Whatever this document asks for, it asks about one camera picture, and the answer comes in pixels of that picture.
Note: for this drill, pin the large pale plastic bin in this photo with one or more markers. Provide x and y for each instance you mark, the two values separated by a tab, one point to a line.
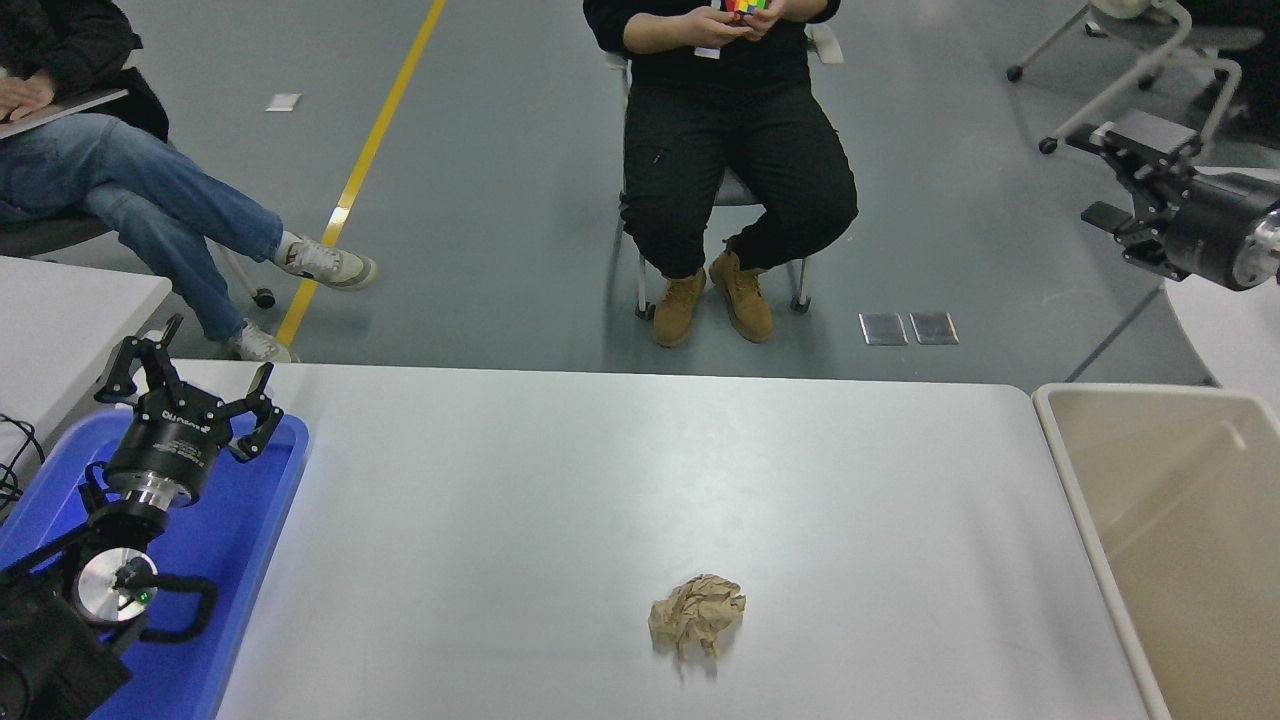
1150	480

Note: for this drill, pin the crumpled tan paper ball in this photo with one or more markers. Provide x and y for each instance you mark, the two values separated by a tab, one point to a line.
698	612

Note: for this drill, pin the person's right hand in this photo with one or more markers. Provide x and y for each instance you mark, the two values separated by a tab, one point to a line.
708	28

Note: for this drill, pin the person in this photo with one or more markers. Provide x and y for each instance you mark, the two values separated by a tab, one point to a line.
1250	110
150	190
740	150

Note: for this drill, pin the multicoloured puzzle cube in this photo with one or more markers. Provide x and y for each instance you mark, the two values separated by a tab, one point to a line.
745	7

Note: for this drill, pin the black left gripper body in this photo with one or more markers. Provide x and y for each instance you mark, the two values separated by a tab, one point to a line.
170	445

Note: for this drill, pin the white floor bar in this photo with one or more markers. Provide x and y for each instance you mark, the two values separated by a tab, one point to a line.
1250	174

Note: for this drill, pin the silver laptop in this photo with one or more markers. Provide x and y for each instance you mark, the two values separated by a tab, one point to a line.
90	104

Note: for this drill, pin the white rounded table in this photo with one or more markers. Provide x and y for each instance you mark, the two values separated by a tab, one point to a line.
1220	340

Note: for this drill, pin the blue plastic tray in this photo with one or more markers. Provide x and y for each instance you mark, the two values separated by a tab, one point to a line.
240	540

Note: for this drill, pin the white side table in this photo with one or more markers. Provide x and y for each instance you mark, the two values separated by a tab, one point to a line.
60	330

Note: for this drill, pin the silver floor outlet cover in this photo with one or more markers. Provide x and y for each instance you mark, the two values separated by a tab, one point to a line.
884	329
934	328

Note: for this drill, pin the person's left hand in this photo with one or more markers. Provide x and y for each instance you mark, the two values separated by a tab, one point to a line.
772	18
25	98

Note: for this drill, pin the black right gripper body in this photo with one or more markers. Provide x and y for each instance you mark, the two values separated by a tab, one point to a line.
1210	235

